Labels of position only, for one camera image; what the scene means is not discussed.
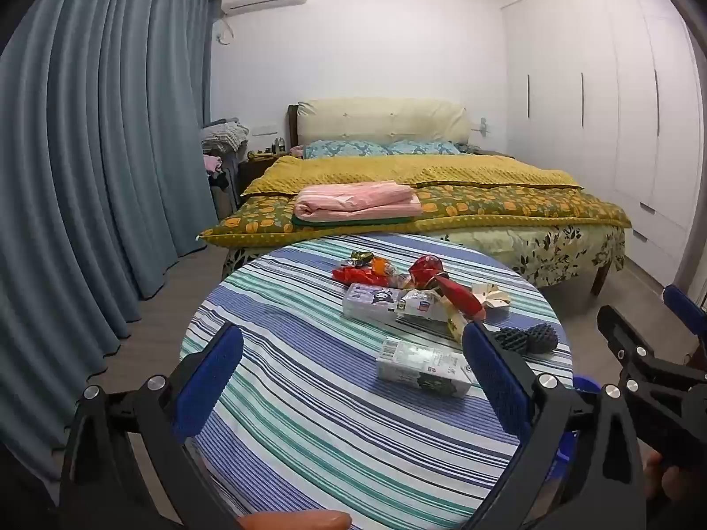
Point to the blue-grey curtain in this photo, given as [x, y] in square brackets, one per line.
[83, 176]

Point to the red crumpled wrapper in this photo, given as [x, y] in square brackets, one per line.
[353, 275]

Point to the white wardrobe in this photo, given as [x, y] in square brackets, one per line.
[596, 94]

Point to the dark wooden nightstand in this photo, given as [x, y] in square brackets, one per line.
[257, 168]

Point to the white snack packet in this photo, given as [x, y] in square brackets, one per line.
[420, 303]

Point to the long red packet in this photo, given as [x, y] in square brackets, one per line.
[461, 298]

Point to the black spiky massage roller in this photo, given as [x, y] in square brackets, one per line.
[530, 338]

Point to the green gold candy wrapper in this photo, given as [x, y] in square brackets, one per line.
[362, 257]

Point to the striped tablecloth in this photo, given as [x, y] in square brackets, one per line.
[309, 397]

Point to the person's left hand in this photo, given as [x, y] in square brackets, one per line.
[298, 522]

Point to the person's right hand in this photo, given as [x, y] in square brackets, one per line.
[682, 488]

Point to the yellow dotted blanket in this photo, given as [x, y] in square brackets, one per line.
[442, 168]

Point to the white rectangular carton box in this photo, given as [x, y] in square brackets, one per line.
[420, 367]

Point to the clear plastic box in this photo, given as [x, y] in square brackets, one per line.
[367, 301]

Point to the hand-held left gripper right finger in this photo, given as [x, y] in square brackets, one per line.
[497, 381]

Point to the pink striped folded blanket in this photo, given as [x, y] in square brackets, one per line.
[353, 199]

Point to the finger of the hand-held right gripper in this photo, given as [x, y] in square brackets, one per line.
[685, 309]
[624, 342]

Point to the white wall socket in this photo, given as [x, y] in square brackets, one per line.
[484, 127]

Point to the cream padded headboard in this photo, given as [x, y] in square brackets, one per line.
[381, 118]

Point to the dark wooden bed leg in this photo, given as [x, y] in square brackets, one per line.
[601, 279]

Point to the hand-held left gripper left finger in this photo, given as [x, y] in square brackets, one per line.
[210, 381]

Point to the teal floral pillow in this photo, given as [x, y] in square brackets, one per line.
[425, 148]
[342, 149]

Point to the white wall switch panel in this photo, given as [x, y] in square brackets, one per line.
[263, 130]

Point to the pile of clothes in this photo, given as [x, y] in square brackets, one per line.
[223, 135]

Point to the orange snack packet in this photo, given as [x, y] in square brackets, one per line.
[378, 265]

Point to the crumpled white paper carton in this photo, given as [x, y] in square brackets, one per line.
[491, 293]

